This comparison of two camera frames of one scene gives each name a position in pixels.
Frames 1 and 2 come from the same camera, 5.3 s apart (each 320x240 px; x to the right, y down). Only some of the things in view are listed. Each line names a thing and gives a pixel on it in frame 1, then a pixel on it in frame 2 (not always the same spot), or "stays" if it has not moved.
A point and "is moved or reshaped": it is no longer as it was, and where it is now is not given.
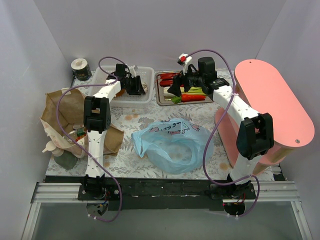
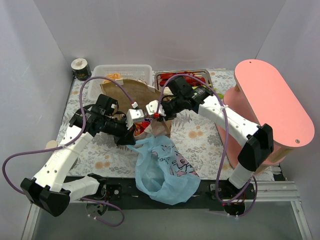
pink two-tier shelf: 258,87 stays
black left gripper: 136,85 -> 126,135
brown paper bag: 62,116 -> 133,96
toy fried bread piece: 121,93 is moved or reshaped
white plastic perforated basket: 146,73 stays
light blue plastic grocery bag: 174,145 is moved or reshaped
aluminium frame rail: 266,192 stays
